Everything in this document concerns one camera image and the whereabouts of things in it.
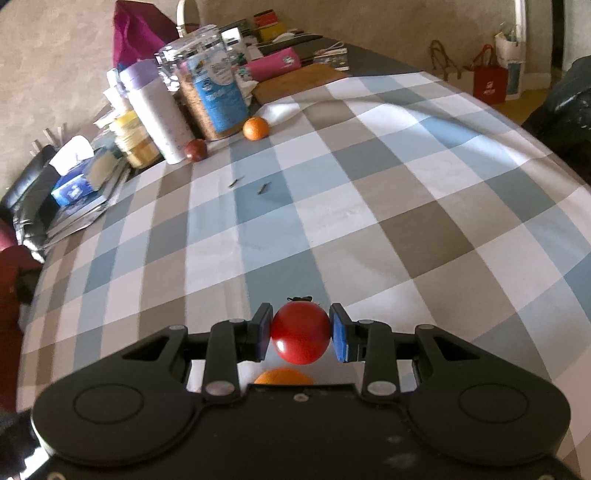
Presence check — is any black puffer jacket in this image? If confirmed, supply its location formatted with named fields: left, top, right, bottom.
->
left=522, top=55, right=591, bottom=185

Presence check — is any white upright pole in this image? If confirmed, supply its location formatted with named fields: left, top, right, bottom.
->
left=510, top=0, right=529, bottom=65

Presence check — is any stack of magazines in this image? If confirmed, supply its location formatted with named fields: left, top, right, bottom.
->
left=14, top=157, right=132, bottom=252

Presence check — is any white paper bag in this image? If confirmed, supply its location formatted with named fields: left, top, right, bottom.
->
left=495, top=30, right=527, bottom=101

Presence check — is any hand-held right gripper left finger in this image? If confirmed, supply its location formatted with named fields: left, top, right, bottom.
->
left=121, top=303, right=274, bottom=398

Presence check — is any orange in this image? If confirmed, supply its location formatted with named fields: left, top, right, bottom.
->
left=253, top=368, right=315, bottom=386

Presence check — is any magenta bag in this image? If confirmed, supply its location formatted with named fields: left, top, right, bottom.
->
left=114, top=0, right=181, bottom=70

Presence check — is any pink pencil case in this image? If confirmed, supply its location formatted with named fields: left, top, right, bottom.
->
left=249, top=46, right=303, bottom=81

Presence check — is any white tissue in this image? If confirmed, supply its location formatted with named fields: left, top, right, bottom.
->
left=49, top=136, right=95, bottom=174

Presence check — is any glass jar with yellow lid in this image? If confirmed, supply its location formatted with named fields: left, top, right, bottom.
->
left=113, top=111, right=162, bottom=169

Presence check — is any bundle of white sticks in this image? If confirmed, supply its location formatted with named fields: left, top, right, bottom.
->
left=30, top=122, right=68, bottom=155

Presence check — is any white thermos with purple lid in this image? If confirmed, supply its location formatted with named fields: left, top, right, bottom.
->
left=119, top=60, right=195, bottom=164

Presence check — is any round table mirror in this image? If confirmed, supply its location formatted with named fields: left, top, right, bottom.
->
left=176, top=0, right=201, bottom=35

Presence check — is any red tomato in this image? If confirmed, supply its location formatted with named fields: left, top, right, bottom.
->
left=271, top=298, right=332, bottom=365

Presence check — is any clear cereal container blue label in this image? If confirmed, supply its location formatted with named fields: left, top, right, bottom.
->
left=154, top=24, right=250, bottom=141

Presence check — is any white cup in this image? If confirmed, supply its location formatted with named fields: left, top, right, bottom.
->
left=104, top=68, right=134, bottom=112

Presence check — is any brown paper bag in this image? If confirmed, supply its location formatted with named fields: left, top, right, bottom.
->
left=429, top=40, right=476, bottom=93

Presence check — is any blue tissue pack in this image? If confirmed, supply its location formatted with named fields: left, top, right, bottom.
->
left=51, top=173, right=100, bottom=206

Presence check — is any checkered tablecloth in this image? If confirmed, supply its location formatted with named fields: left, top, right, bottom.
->
left=16, top=69, right=591, bottom=480

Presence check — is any tangerine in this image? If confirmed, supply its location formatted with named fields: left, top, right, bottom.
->
left=243, top=117, right=270, bottom=141

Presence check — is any red paper bag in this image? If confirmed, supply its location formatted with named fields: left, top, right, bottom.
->
left=473, top=45, right=511, bottom=106

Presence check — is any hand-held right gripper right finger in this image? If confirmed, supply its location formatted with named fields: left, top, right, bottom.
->
left=329, top=303, right=483, bottom=398

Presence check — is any wooden cutting board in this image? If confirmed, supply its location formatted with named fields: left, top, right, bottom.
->
left=252, top=64, right=349, bottom=104

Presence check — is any black leather sofa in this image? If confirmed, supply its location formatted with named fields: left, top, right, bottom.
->
left=0, top=145, right=58, bottom=222

